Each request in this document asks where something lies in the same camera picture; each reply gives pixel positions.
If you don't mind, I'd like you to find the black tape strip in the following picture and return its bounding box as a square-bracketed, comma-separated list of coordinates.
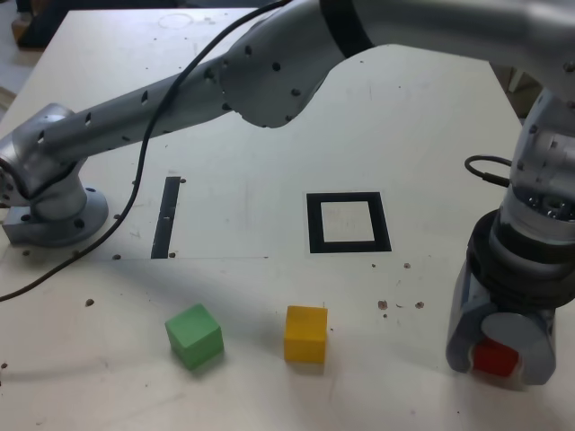
[150, 176, 181, 260]

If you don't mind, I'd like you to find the green cube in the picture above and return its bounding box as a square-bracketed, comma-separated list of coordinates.
[164, 303, 225, 372]

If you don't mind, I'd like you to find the black cable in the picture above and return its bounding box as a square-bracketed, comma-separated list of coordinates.
[0, 0, 513, 303]

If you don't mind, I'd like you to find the red cube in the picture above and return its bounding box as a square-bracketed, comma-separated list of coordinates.
[473, 339, 521, 377]

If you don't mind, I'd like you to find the yellow cube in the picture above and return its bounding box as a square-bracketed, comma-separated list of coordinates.
[283, 305, 330, 364]

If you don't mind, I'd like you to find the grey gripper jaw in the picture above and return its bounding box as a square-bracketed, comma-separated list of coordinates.
[471, 308, 559, 391]
[446, 263, 496, 374]

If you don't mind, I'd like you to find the black tape square outline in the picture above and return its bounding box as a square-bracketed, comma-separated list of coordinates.
[305, 191, 393, 255]

